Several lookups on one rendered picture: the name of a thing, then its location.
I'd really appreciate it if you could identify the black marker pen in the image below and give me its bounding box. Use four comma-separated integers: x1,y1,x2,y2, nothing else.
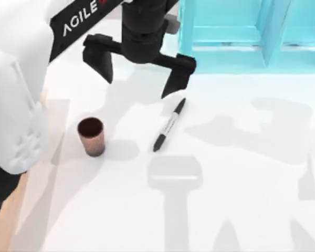
152,97,187,153

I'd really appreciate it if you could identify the brown cup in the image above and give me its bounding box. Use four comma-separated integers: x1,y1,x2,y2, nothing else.
77,117,107,158

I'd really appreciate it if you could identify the light blue rack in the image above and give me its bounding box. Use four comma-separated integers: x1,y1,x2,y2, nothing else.
177,0,315,76

